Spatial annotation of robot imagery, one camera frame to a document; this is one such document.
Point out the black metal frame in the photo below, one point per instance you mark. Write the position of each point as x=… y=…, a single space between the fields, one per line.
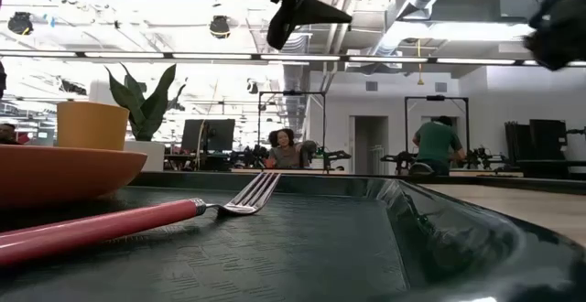
x=436 y=97
x=291 y=93

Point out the grey doorway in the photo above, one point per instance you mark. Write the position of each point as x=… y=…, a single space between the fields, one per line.
x=366 y=144

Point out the person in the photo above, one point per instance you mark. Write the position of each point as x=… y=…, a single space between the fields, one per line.
x=435 y=144
x=285 y=151
x=7 y=133

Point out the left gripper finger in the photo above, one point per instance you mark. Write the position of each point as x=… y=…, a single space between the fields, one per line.
x=311 y=11

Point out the grey wall vent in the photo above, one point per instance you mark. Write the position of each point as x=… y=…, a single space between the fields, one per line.
x=441 y=87
x=372 y=86

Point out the dark background table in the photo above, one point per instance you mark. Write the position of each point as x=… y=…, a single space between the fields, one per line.
x=554 y=167

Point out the orange bowl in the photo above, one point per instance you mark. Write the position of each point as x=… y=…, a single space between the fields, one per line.
x=59 y=174

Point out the green leafy plant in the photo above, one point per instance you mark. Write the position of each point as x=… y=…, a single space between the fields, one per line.
x=146 y=105

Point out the black ceiling dome camera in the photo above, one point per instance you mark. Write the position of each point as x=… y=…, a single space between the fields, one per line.
x=220 y=26
x=20 y=23

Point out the white planter pot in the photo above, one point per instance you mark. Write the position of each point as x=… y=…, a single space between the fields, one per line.
x=151 y=155

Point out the background black robot arm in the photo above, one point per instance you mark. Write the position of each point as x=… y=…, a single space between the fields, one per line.
x=485 y=158
x=397 y=159
x=251 y=155
x=336 y=156

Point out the yellow plastic cup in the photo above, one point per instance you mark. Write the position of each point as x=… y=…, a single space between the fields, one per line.
x=91 y=126

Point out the ceiling light strip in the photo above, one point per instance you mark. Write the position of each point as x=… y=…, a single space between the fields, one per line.
x=36 y=53
x=476 y=61
x=123 y=55
x=388 y=59
x=212 y=56
x=300 y=57

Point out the black computer monitor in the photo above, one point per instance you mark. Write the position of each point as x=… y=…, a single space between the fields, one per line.
x=215 y=135

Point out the black cabinet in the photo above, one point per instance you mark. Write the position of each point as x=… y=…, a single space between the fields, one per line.
x=542 y=139

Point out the dark green plastic tray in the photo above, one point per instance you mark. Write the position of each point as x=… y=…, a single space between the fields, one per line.
x=297 y=247

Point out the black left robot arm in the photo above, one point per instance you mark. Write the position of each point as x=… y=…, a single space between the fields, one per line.
x=2 y=80

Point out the yellow hanging pendant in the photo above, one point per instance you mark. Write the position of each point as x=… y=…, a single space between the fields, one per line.
x=419 y=80

